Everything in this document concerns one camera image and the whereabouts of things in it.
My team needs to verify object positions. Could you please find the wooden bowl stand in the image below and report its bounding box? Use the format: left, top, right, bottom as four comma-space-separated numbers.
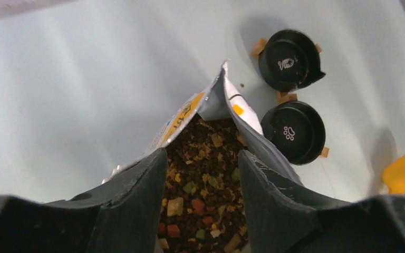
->
250, 37, 330, 158

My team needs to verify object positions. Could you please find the yellow plastic food scoop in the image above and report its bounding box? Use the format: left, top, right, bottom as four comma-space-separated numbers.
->
382, 154, 405, 194

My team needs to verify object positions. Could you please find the black bowl paw print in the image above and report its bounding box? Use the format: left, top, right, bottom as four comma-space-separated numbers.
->
261, 101, 326, 166

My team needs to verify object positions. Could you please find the black bowl fishbone print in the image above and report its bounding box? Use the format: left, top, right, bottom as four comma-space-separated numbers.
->
258, 29, 326, 92

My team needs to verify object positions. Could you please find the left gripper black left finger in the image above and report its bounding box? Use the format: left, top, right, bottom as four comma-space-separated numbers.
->
0, 148, 168, 252

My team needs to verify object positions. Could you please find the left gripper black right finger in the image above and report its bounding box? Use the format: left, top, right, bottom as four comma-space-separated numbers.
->
238, 150, 405, 252

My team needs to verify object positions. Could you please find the cat food bag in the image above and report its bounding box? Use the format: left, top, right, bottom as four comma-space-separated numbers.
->
103, 61, 302, 185

